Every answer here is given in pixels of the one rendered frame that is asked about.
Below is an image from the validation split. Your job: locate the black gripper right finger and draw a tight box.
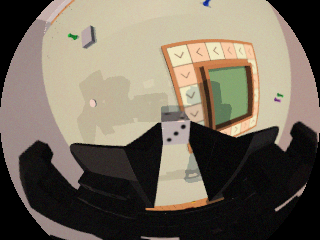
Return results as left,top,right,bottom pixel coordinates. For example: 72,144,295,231
189,121,279,201

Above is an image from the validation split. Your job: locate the grey die with black pips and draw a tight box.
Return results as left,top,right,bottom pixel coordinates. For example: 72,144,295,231
161,111,191,145

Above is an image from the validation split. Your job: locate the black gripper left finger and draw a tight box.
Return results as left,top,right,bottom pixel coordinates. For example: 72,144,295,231
69,123,163,208

